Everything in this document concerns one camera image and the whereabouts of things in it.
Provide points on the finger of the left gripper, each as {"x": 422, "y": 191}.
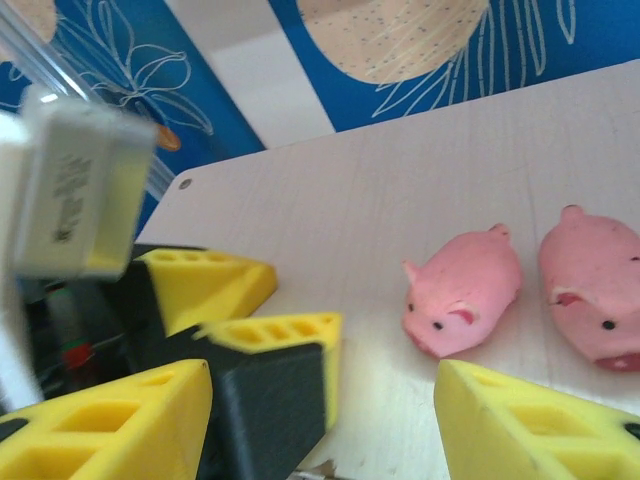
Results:
{"x": 210, "y": 285}
{"x": 280, "y": 380}

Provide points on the pink toy pig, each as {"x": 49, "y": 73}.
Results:
{"x": 590, "y": 270}
{"x": 465, "y": 285}

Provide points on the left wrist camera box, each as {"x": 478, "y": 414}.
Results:
{"x": 75, "y": 190}

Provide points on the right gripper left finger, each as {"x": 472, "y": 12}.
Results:
{"x": 100, "y": 435}

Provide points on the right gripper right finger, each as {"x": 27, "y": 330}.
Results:
{"x": 540, "y": 435}

